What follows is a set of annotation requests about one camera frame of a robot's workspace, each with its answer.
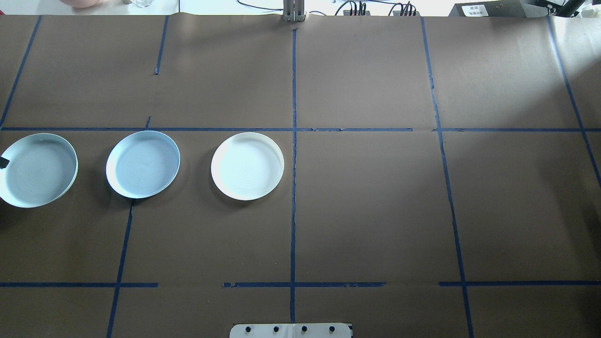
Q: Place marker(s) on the pale grey-blue round plate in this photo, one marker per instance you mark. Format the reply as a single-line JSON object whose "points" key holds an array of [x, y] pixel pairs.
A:
{"points": [[40, 171]]}

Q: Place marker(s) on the pink bowl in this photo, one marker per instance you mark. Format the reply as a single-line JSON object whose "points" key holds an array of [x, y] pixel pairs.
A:
{"points": [[84, 2]]}

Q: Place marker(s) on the light blue round plate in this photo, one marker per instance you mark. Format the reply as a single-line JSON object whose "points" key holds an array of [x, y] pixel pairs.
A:
{"points": [[143, 164]]}

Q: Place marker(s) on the small clear glass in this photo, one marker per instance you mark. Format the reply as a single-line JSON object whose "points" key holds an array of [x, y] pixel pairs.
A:
{"points": [[143, 2]]}

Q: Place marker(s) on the white round plate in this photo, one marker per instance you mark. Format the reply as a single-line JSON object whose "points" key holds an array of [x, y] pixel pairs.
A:
{"points": [[247, 165]]}

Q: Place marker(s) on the aluminium profile post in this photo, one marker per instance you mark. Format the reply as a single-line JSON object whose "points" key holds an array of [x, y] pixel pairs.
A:
{"points": [[294, 10]]}

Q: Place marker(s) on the grey box with label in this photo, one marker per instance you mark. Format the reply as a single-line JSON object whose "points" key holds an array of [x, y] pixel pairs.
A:
{"points": [[490, 8]]}

